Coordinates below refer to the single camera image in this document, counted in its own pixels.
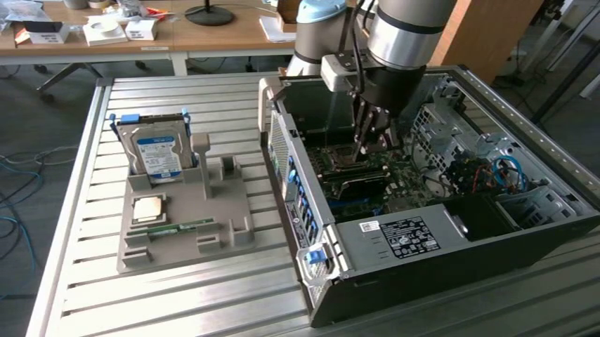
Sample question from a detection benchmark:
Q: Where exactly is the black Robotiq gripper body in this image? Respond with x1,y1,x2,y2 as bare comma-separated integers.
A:
360,65,428,117

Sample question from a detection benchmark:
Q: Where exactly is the Nvidia graphics card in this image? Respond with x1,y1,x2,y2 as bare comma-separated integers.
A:
326,175,392,201

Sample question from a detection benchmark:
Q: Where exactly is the metal CPU socket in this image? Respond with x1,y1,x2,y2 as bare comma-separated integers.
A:
329,145,362,169

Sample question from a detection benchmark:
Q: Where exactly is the grey metal disk bay cage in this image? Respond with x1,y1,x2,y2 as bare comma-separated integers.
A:
410,84,486,169

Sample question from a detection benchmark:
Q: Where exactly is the green Dell motherboard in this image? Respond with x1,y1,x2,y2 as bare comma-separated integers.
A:
303,140,450,224

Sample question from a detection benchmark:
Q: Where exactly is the blue expansion slot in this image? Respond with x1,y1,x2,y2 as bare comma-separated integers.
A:
327,198,386,209

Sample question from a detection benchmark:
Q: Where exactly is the wooden cabinet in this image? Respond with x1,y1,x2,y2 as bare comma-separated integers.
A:
429,0,545,85

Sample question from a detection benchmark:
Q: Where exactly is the white paper stack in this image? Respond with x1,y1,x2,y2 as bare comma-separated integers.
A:
259,15,297,43

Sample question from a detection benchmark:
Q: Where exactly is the brown cardboard box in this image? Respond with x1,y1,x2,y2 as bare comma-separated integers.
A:
275,0,303,24

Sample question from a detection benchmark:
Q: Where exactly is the grey power supply unit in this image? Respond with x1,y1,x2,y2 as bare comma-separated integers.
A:
333,204,469,273

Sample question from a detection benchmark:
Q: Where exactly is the black plastic bay box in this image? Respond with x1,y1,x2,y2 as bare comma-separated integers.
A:
442,194,523,243

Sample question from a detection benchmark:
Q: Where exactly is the wooden desk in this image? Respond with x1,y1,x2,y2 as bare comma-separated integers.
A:
0,0,430,67

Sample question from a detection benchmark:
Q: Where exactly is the black open PC case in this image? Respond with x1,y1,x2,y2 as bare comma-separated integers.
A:
257,65,600,329

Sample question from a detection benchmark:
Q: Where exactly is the grey plastic parts rack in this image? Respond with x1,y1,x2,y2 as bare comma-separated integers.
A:
115,132,258,275

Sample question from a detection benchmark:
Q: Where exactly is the black round lamp base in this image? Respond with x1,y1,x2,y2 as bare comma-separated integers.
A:
184,0,235,27

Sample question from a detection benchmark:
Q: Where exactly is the hard disk in blue carrier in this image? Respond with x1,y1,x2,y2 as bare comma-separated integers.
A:
108,108,200,184

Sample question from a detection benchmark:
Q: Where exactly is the green RAM stick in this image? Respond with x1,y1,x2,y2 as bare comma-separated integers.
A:
127,218,215,236

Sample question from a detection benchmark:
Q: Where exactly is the CPU chip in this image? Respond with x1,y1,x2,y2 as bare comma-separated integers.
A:
131,196,164,224

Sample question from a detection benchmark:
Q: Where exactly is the small white labelled box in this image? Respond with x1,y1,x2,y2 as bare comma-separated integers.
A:
124,19,159,41

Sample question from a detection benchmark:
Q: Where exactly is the white box with round roll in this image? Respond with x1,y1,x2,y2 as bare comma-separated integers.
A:
83,17,128,47

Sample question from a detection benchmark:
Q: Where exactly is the white box with black lid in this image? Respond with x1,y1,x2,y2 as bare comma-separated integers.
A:
21,20,71,45

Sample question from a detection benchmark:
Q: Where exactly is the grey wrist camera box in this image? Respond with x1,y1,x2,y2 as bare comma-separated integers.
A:
321,53,372,93

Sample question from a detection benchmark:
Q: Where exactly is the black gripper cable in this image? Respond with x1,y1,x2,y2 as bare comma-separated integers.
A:
343,0,377,96

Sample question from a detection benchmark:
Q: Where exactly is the coloured power wire bundle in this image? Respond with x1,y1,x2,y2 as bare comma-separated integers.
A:
448,154,498,197

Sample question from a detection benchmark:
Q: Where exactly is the blue disk wire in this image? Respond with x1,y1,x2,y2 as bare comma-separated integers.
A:
492,155,529,193

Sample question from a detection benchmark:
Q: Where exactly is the white floor cable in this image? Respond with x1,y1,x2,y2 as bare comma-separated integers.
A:
0,145,79,166

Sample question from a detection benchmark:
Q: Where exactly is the blue floor cable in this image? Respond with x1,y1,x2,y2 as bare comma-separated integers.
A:
0,159,45,300

